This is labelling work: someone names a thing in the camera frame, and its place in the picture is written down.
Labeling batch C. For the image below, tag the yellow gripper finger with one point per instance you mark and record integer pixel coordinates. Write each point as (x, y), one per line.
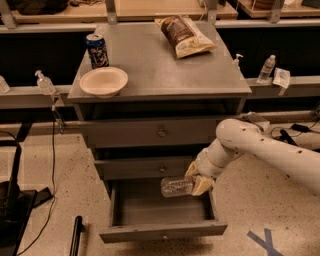
(201, 185)
(192, 170)

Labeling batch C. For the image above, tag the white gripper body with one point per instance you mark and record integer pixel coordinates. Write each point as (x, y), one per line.
(205, 165)

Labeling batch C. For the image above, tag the clear plastic water bottle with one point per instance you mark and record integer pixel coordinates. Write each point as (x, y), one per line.
(176, 186)

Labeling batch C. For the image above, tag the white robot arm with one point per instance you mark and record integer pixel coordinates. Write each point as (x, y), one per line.
(235, 137)

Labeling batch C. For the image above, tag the grey top drawer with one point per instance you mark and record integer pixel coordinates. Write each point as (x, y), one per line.
(116, 133)

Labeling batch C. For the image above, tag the grey middle drawer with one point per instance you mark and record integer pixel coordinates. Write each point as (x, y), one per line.
(135, 168)

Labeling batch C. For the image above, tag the grey open bottom drawer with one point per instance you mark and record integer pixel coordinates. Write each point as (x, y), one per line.
(138, 211)

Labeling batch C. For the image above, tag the grey three-drawer cabinet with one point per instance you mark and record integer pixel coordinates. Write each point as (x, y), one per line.
(162, 86)

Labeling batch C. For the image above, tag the right hand sanitizer pump bottle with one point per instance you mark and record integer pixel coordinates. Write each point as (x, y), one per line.
(236, 61)

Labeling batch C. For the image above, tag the hand sanitizer pump bottle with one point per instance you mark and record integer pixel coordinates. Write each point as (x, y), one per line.
(44, 83)
(236, 61)

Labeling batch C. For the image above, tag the background water bottle on ledge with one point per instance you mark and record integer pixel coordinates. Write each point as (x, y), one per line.
(266, 69)

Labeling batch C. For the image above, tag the black bar bottom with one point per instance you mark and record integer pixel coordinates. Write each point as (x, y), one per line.
(75, 241)

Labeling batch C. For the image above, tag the left hand sanitizer pump bottle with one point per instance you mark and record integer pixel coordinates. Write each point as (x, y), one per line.
(44, 83)

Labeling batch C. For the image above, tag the grey box on floor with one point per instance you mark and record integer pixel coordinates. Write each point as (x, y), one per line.
(258, 120)

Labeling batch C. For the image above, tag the black stand leg right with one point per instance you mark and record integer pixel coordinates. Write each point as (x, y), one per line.
(285, 137)

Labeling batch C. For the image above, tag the blue tape cross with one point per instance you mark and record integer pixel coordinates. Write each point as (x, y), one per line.
(266, 243)

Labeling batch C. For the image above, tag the white packet on ledge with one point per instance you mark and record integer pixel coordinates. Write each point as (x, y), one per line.
(281, 78)

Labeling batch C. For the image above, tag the white paper bowl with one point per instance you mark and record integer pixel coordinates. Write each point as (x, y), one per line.
(104, 82)

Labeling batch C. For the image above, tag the brown chip bag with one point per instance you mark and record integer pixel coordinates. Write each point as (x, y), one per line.
(184, 36)

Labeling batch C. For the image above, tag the blue soda can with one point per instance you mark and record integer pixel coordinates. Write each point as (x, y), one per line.
(97, 50)

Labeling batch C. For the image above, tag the black stand base left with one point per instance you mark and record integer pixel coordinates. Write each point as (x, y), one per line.
(16, 205)

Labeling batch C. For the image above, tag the black power adapter with cable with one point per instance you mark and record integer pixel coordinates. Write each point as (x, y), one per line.
(295, 130)

